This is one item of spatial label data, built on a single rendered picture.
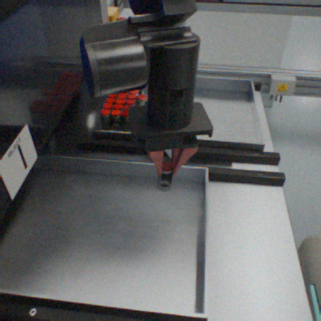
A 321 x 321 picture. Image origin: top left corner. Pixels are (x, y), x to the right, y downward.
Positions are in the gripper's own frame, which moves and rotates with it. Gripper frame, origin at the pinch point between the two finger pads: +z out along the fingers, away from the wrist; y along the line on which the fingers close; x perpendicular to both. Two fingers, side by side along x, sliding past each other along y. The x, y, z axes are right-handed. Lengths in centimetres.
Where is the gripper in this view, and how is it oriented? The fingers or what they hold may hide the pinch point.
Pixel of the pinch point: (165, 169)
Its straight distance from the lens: 47.6
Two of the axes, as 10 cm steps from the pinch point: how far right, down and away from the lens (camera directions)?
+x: 1.5, 6.6, -7.4
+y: -9.9, 0.8, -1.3
